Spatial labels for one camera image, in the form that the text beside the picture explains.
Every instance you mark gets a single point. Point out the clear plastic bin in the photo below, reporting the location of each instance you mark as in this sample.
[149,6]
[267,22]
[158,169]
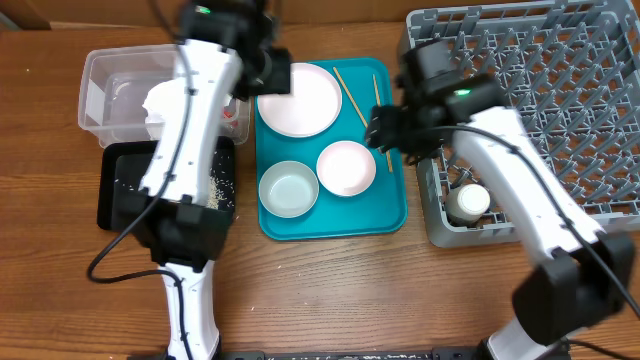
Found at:
[114,86]

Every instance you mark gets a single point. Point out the white round plate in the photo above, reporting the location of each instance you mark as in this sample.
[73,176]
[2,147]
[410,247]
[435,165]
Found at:
[311,107]

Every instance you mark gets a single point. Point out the teal serving tray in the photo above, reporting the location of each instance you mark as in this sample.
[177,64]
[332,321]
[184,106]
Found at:
[382,208]

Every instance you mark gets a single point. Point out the black plastic tray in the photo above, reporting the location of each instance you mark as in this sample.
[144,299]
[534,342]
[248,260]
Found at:
[106,216]

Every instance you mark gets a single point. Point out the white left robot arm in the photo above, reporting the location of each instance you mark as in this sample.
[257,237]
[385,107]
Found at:
[224,50]

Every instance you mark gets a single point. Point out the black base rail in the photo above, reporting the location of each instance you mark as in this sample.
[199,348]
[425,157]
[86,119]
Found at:
[442,353]

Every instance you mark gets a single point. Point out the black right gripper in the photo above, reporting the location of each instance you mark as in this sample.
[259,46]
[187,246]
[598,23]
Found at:
[380,134]

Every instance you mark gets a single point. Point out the grey dishwasher rack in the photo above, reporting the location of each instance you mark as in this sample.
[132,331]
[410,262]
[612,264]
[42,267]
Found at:
[571,69]

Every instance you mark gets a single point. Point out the white napkin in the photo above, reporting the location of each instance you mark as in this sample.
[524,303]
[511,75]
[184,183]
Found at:
[165,104]

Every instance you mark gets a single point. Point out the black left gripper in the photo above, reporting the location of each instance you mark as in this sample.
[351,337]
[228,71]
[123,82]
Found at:
[279,81]

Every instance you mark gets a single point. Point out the cream paper cup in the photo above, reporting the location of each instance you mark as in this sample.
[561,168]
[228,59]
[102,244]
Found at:
[466,204]

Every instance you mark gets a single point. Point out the white bowl with rice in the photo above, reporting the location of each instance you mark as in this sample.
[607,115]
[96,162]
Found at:
[288,189]

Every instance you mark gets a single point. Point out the pile of rice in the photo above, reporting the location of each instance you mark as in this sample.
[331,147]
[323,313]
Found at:
[129,170]

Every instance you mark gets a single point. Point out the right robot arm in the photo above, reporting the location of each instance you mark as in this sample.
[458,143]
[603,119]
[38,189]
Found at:
[581,272]

